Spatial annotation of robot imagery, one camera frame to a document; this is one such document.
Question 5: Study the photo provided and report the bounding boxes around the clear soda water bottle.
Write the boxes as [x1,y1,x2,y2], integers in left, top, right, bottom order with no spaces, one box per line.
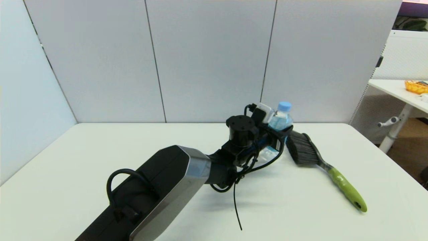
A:
[261,101,294,162]

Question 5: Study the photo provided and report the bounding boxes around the white side table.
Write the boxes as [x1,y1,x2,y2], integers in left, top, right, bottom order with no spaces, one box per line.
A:
[368,79,428,154]

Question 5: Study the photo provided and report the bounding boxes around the orange basket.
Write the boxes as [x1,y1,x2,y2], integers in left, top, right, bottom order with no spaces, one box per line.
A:
[404,80,428,95]

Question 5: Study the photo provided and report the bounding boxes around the white perforated panel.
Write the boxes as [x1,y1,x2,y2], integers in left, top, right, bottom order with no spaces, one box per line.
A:
[349,30,428,144]

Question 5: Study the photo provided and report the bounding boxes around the dark green plant leaves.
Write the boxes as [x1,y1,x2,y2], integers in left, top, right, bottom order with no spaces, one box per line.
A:
[395,17,428,32]

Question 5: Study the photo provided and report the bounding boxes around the long black arm cable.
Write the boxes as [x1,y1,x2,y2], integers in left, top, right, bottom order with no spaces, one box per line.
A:
[210,139,285,231]

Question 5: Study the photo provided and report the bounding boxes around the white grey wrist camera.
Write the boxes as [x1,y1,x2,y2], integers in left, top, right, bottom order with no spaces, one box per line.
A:
[256,103,275,124]

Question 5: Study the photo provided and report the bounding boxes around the green handled grey brush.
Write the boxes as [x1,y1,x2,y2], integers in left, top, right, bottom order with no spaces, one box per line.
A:
[284,131,367,213]

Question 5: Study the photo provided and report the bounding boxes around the white table crank handle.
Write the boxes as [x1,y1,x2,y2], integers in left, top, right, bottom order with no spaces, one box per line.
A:
[378,116,400,128]

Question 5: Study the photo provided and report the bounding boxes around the black forearm cable loop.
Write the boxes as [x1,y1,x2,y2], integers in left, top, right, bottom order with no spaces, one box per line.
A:
[106,168,151,215]

